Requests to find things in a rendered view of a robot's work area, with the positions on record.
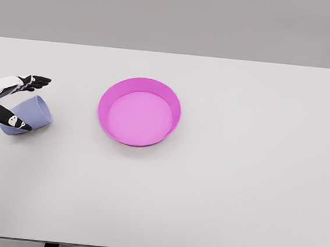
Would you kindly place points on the lavender blue cup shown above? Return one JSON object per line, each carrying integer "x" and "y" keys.
{"x": 33, "y": 113}

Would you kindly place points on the pink round plate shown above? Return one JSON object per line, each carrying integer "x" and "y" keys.
{"x": 139, "y": 118}

